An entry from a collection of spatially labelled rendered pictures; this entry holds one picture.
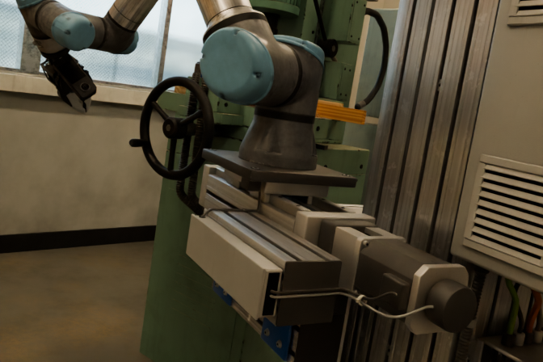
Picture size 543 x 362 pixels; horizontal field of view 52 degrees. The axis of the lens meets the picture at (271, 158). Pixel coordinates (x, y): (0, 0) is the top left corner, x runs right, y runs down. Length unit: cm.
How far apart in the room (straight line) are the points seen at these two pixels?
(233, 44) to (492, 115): 39
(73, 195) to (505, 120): 250
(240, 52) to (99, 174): 223
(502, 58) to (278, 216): 41
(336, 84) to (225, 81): 96
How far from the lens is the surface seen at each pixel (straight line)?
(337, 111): 162
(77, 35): 123
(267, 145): 100
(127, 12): 129
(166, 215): 185
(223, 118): 155
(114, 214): 314
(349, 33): 185
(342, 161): 187
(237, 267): 78
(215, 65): 90
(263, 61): 87
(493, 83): 80
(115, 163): 307
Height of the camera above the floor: 95
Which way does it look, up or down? 7 degrees down
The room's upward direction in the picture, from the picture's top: 9 degrees clockwise
